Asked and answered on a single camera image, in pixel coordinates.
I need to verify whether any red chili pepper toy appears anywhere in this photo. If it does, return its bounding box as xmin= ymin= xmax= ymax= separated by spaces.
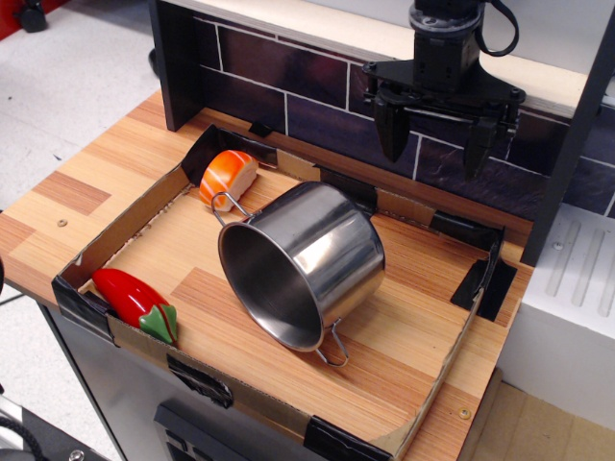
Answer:
xmin=92 ymin=268 xmax=178 ymax=345

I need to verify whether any black oven control panel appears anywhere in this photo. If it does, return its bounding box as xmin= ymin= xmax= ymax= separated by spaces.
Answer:
xmin=154 ymin=404 xmax=246 ymax=461

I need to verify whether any orange salmon sushi toy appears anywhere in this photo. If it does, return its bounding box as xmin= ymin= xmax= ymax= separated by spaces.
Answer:
xmin=199 ymin=150 xmax=258 ymax=211

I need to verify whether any black chair caster wheel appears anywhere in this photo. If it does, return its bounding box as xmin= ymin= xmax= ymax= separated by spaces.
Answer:
xmin=13 ymin=0 xmax=47 ymax=34

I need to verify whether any dark brick backsplash panel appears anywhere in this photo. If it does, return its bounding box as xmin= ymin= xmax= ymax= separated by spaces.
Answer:
xmin=148 ymin=0 xmax=615 ymax=268

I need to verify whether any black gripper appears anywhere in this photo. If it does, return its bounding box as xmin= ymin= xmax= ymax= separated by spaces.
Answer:
xmin=363 ymin=18 xmax=525 ymax=181

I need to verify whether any cardboard fence with black tape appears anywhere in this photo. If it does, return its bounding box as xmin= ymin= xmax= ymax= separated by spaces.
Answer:
xmin=52 ymin=126 xmax=528 ymax=460

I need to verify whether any shiny metal pot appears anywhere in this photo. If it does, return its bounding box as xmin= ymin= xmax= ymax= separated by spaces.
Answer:
xmin=218 ymin=182 xmax=385 ymax=352

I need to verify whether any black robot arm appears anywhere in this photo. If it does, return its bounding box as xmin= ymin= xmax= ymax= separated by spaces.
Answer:
xmin=362 ymin=1 xmax=526 ymax=181

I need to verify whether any white ribbed sink drainer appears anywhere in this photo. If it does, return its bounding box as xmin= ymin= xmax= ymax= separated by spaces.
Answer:
xmin=498 ymin=205 xmax=614 ymax=428

